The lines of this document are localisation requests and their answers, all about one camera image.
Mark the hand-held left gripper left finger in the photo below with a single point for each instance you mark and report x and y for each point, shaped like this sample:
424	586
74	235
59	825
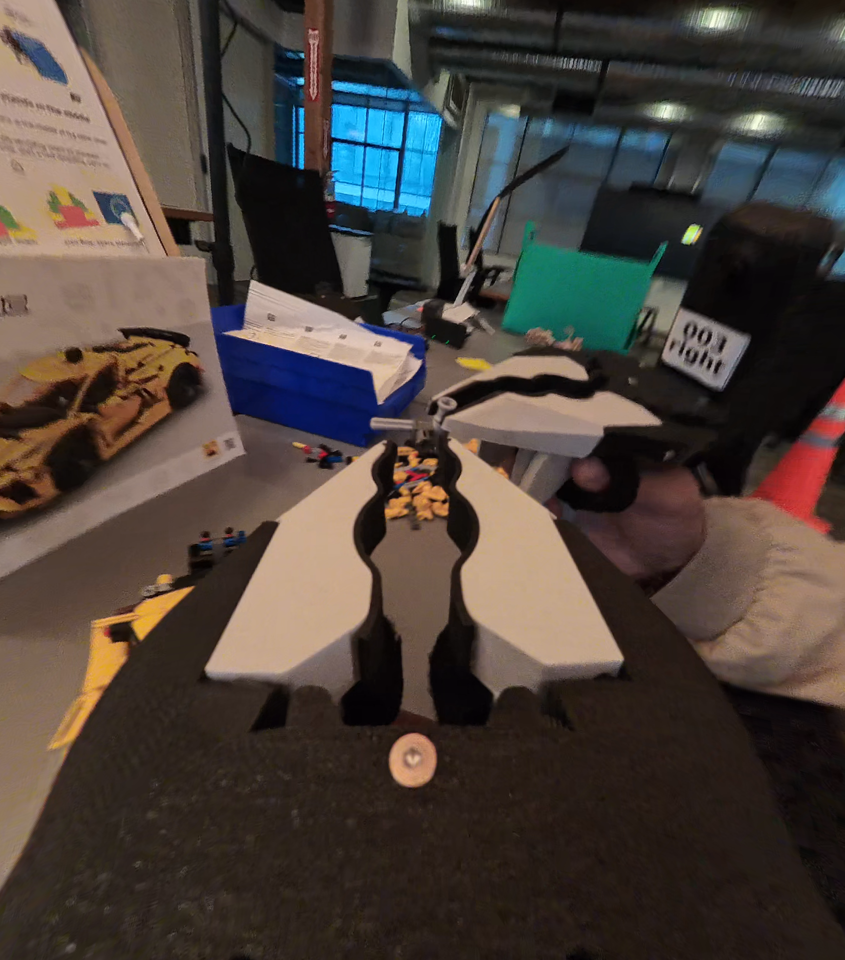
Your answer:
303	600

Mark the grey desk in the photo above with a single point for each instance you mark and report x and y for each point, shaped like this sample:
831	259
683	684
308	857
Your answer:
33	645

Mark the large paned window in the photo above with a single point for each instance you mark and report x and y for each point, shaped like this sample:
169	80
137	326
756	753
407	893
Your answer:
385	158

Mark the black pole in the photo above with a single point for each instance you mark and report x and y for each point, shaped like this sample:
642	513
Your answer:
216	150

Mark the black office chair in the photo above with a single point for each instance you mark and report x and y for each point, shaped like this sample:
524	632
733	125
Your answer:
285	225

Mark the yellow sticky note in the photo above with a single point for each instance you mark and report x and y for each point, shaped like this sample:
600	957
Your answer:
475	363

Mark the person's right hand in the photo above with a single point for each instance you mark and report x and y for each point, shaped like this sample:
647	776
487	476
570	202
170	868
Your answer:
648	525

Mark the grey toy axle pin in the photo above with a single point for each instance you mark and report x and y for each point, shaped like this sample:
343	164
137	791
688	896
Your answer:
408	428

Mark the brick picture poster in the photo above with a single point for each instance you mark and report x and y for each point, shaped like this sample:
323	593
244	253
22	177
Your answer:
18	135

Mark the blue plastic bin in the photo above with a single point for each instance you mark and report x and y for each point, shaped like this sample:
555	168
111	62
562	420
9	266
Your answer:
288	393

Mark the person's right forearm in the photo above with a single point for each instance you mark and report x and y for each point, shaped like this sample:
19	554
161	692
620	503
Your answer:
798	630

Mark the yellow toy car chassis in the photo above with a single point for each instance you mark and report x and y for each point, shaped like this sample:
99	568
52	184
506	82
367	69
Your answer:
115	660

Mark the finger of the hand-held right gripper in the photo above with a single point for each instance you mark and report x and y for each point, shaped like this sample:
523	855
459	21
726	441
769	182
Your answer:
520	372
573	423

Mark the black monitor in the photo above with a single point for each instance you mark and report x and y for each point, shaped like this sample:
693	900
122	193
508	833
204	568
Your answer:
640	225

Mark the pile of small toy pieces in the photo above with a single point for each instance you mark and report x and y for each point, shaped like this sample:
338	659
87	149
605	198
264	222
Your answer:
420	488

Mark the wooden post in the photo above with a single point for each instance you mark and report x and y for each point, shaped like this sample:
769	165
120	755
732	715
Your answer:
318	83

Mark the white papers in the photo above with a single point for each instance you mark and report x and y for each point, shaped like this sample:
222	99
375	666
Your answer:
325	342

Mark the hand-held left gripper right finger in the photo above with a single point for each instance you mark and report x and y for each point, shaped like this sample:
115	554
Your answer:
535	600

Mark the orange traffic cone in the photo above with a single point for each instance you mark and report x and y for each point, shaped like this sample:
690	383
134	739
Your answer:
820	450

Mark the toy car instruction booklet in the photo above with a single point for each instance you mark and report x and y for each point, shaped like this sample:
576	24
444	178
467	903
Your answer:
63	420

